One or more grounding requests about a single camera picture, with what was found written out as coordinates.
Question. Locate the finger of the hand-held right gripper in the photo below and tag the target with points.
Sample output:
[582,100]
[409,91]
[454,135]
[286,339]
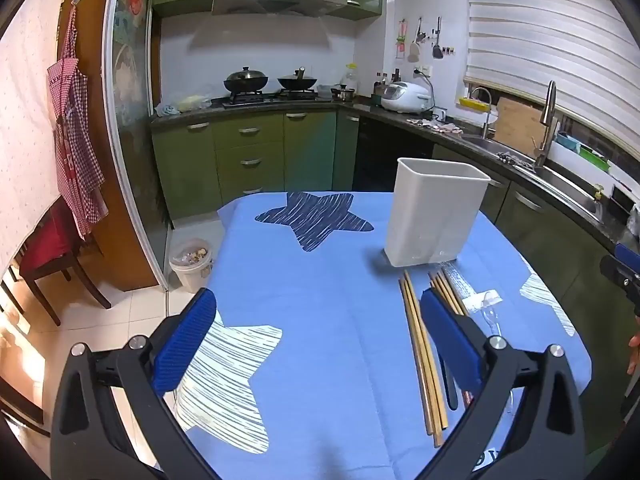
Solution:
[617,269]
[630,251]

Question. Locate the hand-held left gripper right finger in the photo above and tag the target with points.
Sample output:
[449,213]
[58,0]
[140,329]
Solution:
[450,340]

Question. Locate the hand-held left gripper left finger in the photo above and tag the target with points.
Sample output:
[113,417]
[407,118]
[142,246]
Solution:
[185,345]

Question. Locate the wooden chopstick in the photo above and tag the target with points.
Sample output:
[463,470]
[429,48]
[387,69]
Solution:
[459,295]
[438,285]
[448,290]
[424,360]
[415,360]

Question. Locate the clear plastic spoon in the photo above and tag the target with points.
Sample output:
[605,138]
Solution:
[492,320]

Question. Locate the reddish brown chopstick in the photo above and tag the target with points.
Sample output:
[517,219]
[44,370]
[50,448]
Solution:
[468,400]

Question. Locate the white plastic utensil container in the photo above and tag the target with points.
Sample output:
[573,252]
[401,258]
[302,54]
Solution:
[430,210]

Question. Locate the person's right hand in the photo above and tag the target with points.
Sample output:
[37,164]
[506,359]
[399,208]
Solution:
[635,352]

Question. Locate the clear plastic wrapper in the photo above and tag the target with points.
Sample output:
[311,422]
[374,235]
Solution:
[475,299]

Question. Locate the green base cabinets under sink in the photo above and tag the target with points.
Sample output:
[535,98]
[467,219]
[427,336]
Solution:
[550,250]

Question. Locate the white trash bin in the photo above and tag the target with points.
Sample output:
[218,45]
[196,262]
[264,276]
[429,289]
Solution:
[190,270]

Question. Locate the steel sink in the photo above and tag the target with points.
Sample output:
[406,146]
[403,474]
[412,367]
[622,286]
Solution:
[565,185]

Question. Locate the green plastic tray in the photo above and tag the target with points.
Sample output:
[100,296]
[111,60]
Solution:
[585,155]

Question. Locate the blue star tablecloth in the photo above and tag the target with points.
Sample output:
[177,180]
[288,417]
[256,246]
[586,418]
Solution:
[325,310]

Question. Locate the tall steel kitchen faucet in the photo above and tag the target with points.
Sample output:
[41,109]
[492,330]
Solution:
[548,120]

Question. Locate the wooden chair with red cushion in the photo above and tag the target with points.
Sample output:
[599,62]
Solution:
[45,255]

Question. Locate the wooden cutting board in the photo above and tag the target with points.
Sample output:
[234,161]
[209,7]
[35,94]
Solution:
[517,125]

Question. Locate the dark built-in appliance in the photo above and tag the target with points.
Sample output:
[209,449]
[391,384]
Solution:
[390,160]

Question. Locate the green base cabinets with drawers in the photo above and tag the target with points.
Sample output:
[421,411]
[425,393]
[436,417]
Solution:
[250,160]

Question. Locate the small curved faucet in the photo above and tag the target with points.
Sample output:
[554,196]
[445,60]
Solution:
[486,110]

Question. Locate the yellow sponge rack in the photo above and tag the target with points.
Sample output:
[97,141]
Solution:
[475,104]

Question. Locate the patterned dish cloth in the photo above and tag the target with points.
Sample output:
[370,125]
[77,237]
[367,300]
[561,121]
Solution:
[435,126]

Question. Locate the frosted glass sliding door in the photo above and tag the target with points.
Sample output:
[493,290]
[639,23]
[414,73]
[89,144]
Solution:
[132,135]

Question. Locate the light blue rag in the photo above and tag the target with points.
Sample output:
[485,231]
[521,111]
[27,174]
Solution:
[166,110]

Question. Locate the red checked apron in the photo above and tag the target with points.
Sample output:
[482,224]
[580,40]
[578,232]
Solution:
[75,135]

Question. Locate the dark kitchen countertop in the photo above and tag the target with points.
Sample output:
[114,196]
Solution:
[380,112]

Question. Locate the white window blind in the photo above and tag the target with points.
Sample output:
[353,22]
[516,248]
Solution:
[540,25]

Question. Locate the white rice cooker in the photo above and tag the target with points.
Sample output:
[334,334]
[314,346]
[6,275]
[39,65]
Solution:
[407,97]

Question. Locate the black gas stove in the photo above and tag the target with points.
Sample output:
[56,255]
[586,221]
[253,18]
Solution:
[275,99]

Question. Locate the condiment bottles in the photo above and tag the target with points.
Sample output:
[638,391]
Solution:
[385,85]

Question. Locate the small steel pot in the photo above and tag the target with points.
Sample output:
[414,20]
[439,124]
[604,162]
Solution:
[345,93]

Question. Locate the black wok with lid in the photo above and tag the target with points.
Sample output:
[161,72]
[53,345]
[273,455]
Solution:
[246,80]

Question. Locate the oil bottle with yellow cap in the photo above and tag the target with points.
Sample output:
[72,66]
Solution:
[352,80]

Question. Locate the black hanging spatula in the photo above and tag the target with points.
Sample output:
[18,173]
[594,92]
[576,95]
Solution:
[437,50]

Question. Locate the hanging kitchen tool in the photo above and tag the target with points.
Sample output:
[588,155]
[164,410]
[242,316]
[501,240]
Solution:
[414,49]

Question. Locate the hanging pink green tool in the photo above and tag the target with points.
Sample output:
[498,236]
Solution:
[401,40]

